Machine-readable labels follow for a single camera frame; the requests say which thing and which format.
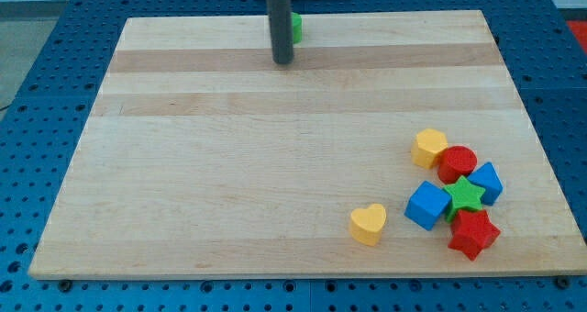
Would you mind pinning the blue triangular prism block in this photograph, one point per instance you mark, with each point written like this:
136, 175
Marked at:
487, 177

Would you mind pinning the green cylinder block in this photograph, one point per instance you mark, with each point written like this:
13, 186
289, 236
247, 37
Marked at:
297, 27

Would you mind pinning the red cylinder block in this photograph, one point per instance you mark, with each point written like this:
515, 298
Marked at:
455, 162

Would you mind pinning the red star block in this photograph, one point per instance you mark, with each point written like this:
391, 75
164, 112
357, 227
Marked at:
472, 232

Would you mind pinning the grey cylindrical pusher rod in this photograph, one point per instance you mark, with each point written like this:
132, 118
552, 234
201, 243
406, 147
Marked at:
279, 14

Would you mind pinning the light wooden board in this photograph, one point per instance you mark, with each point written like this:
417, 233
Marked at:
203, 159

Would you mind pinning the yellow hexagon block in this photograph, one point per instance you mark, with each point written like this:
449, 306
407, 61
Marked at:
428, 147

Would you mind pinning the yellow heart block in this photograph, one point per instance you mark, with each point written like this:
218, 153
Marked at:
366, 224

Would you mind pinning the blue cube block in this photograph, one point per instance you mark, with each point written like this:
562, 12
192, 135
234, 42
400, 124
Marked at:
426, 205

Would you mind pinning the green star block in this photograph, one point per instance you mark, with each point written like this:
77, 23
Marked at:
464, 195

